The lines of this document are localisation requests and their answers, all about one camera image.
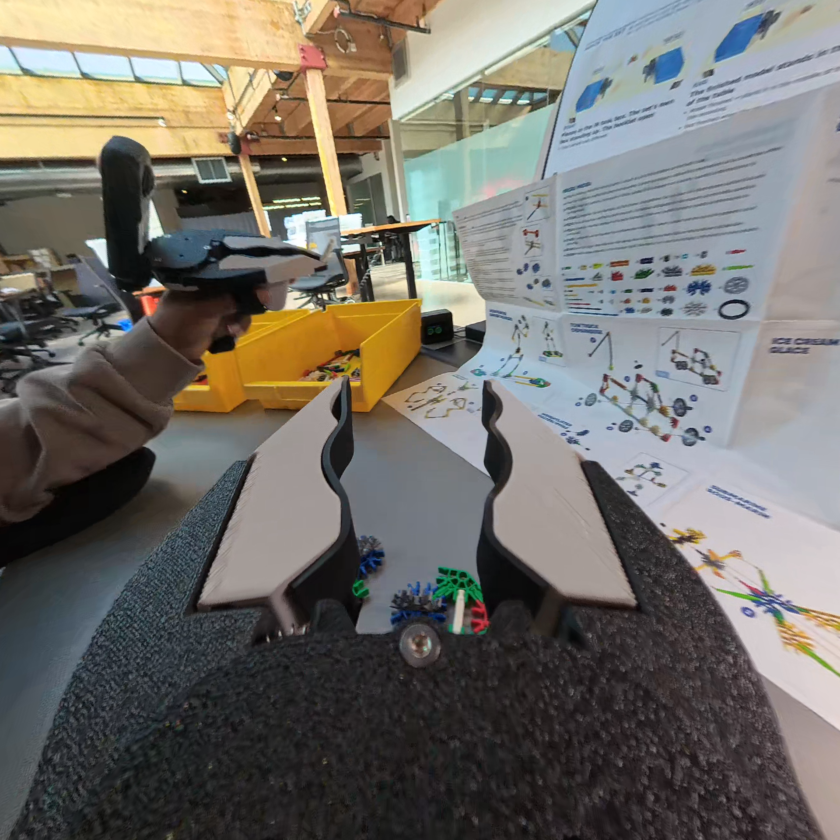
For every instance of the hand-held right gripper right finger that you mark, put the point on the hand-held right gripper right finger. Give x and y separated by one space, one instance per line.
558 525

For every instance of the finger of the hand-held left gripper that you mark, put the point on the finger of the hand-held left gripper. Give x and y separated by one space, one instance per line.
269 271
269 248

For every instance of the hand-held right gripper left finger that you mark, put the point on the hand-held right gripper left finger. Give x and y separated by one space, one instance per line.
282 525

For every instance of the green toy base half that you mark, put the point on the green toy base half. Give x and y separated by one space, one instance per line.
372 562

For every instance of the colourful toy rod model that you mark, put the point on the colourful toy rod model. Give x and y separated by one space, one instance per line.
453 591

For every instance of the yellow plastic bin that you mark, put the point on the yellow plastic bin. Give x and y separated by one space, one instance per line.
210 381
381 348

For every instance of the person's left forearm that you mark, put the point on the person's left forearm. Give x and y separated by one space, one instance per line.
79 420

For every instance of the white printed task sheet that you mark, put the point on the white printed task sheet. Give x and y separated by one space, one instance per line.
696 66

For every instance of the person's left hand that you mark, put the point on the person's left hand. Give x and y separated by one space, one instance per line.
190 328

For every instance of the grey office chair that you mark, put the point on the grey office chair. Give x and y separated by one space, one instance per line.
322 269

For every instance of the pile of toy building pieces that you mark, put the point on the pile of toy building pieces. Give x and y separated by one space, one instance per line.
335 368

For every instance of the wooden table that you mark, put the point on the wooden table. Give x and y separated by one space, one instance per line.
387 230

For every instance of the black office chair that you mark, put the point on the black office chair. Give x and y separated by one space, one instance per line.
53 322

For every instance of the black device with green display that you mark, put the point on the black device with green display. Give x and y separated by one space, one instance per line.
437 328

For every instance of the small black box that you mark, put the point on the small black box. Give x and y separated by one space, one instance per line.
474 331

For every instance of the white folded instruction booklet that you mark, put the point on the white folded instruction booklet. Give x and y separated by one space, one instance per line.
656 263

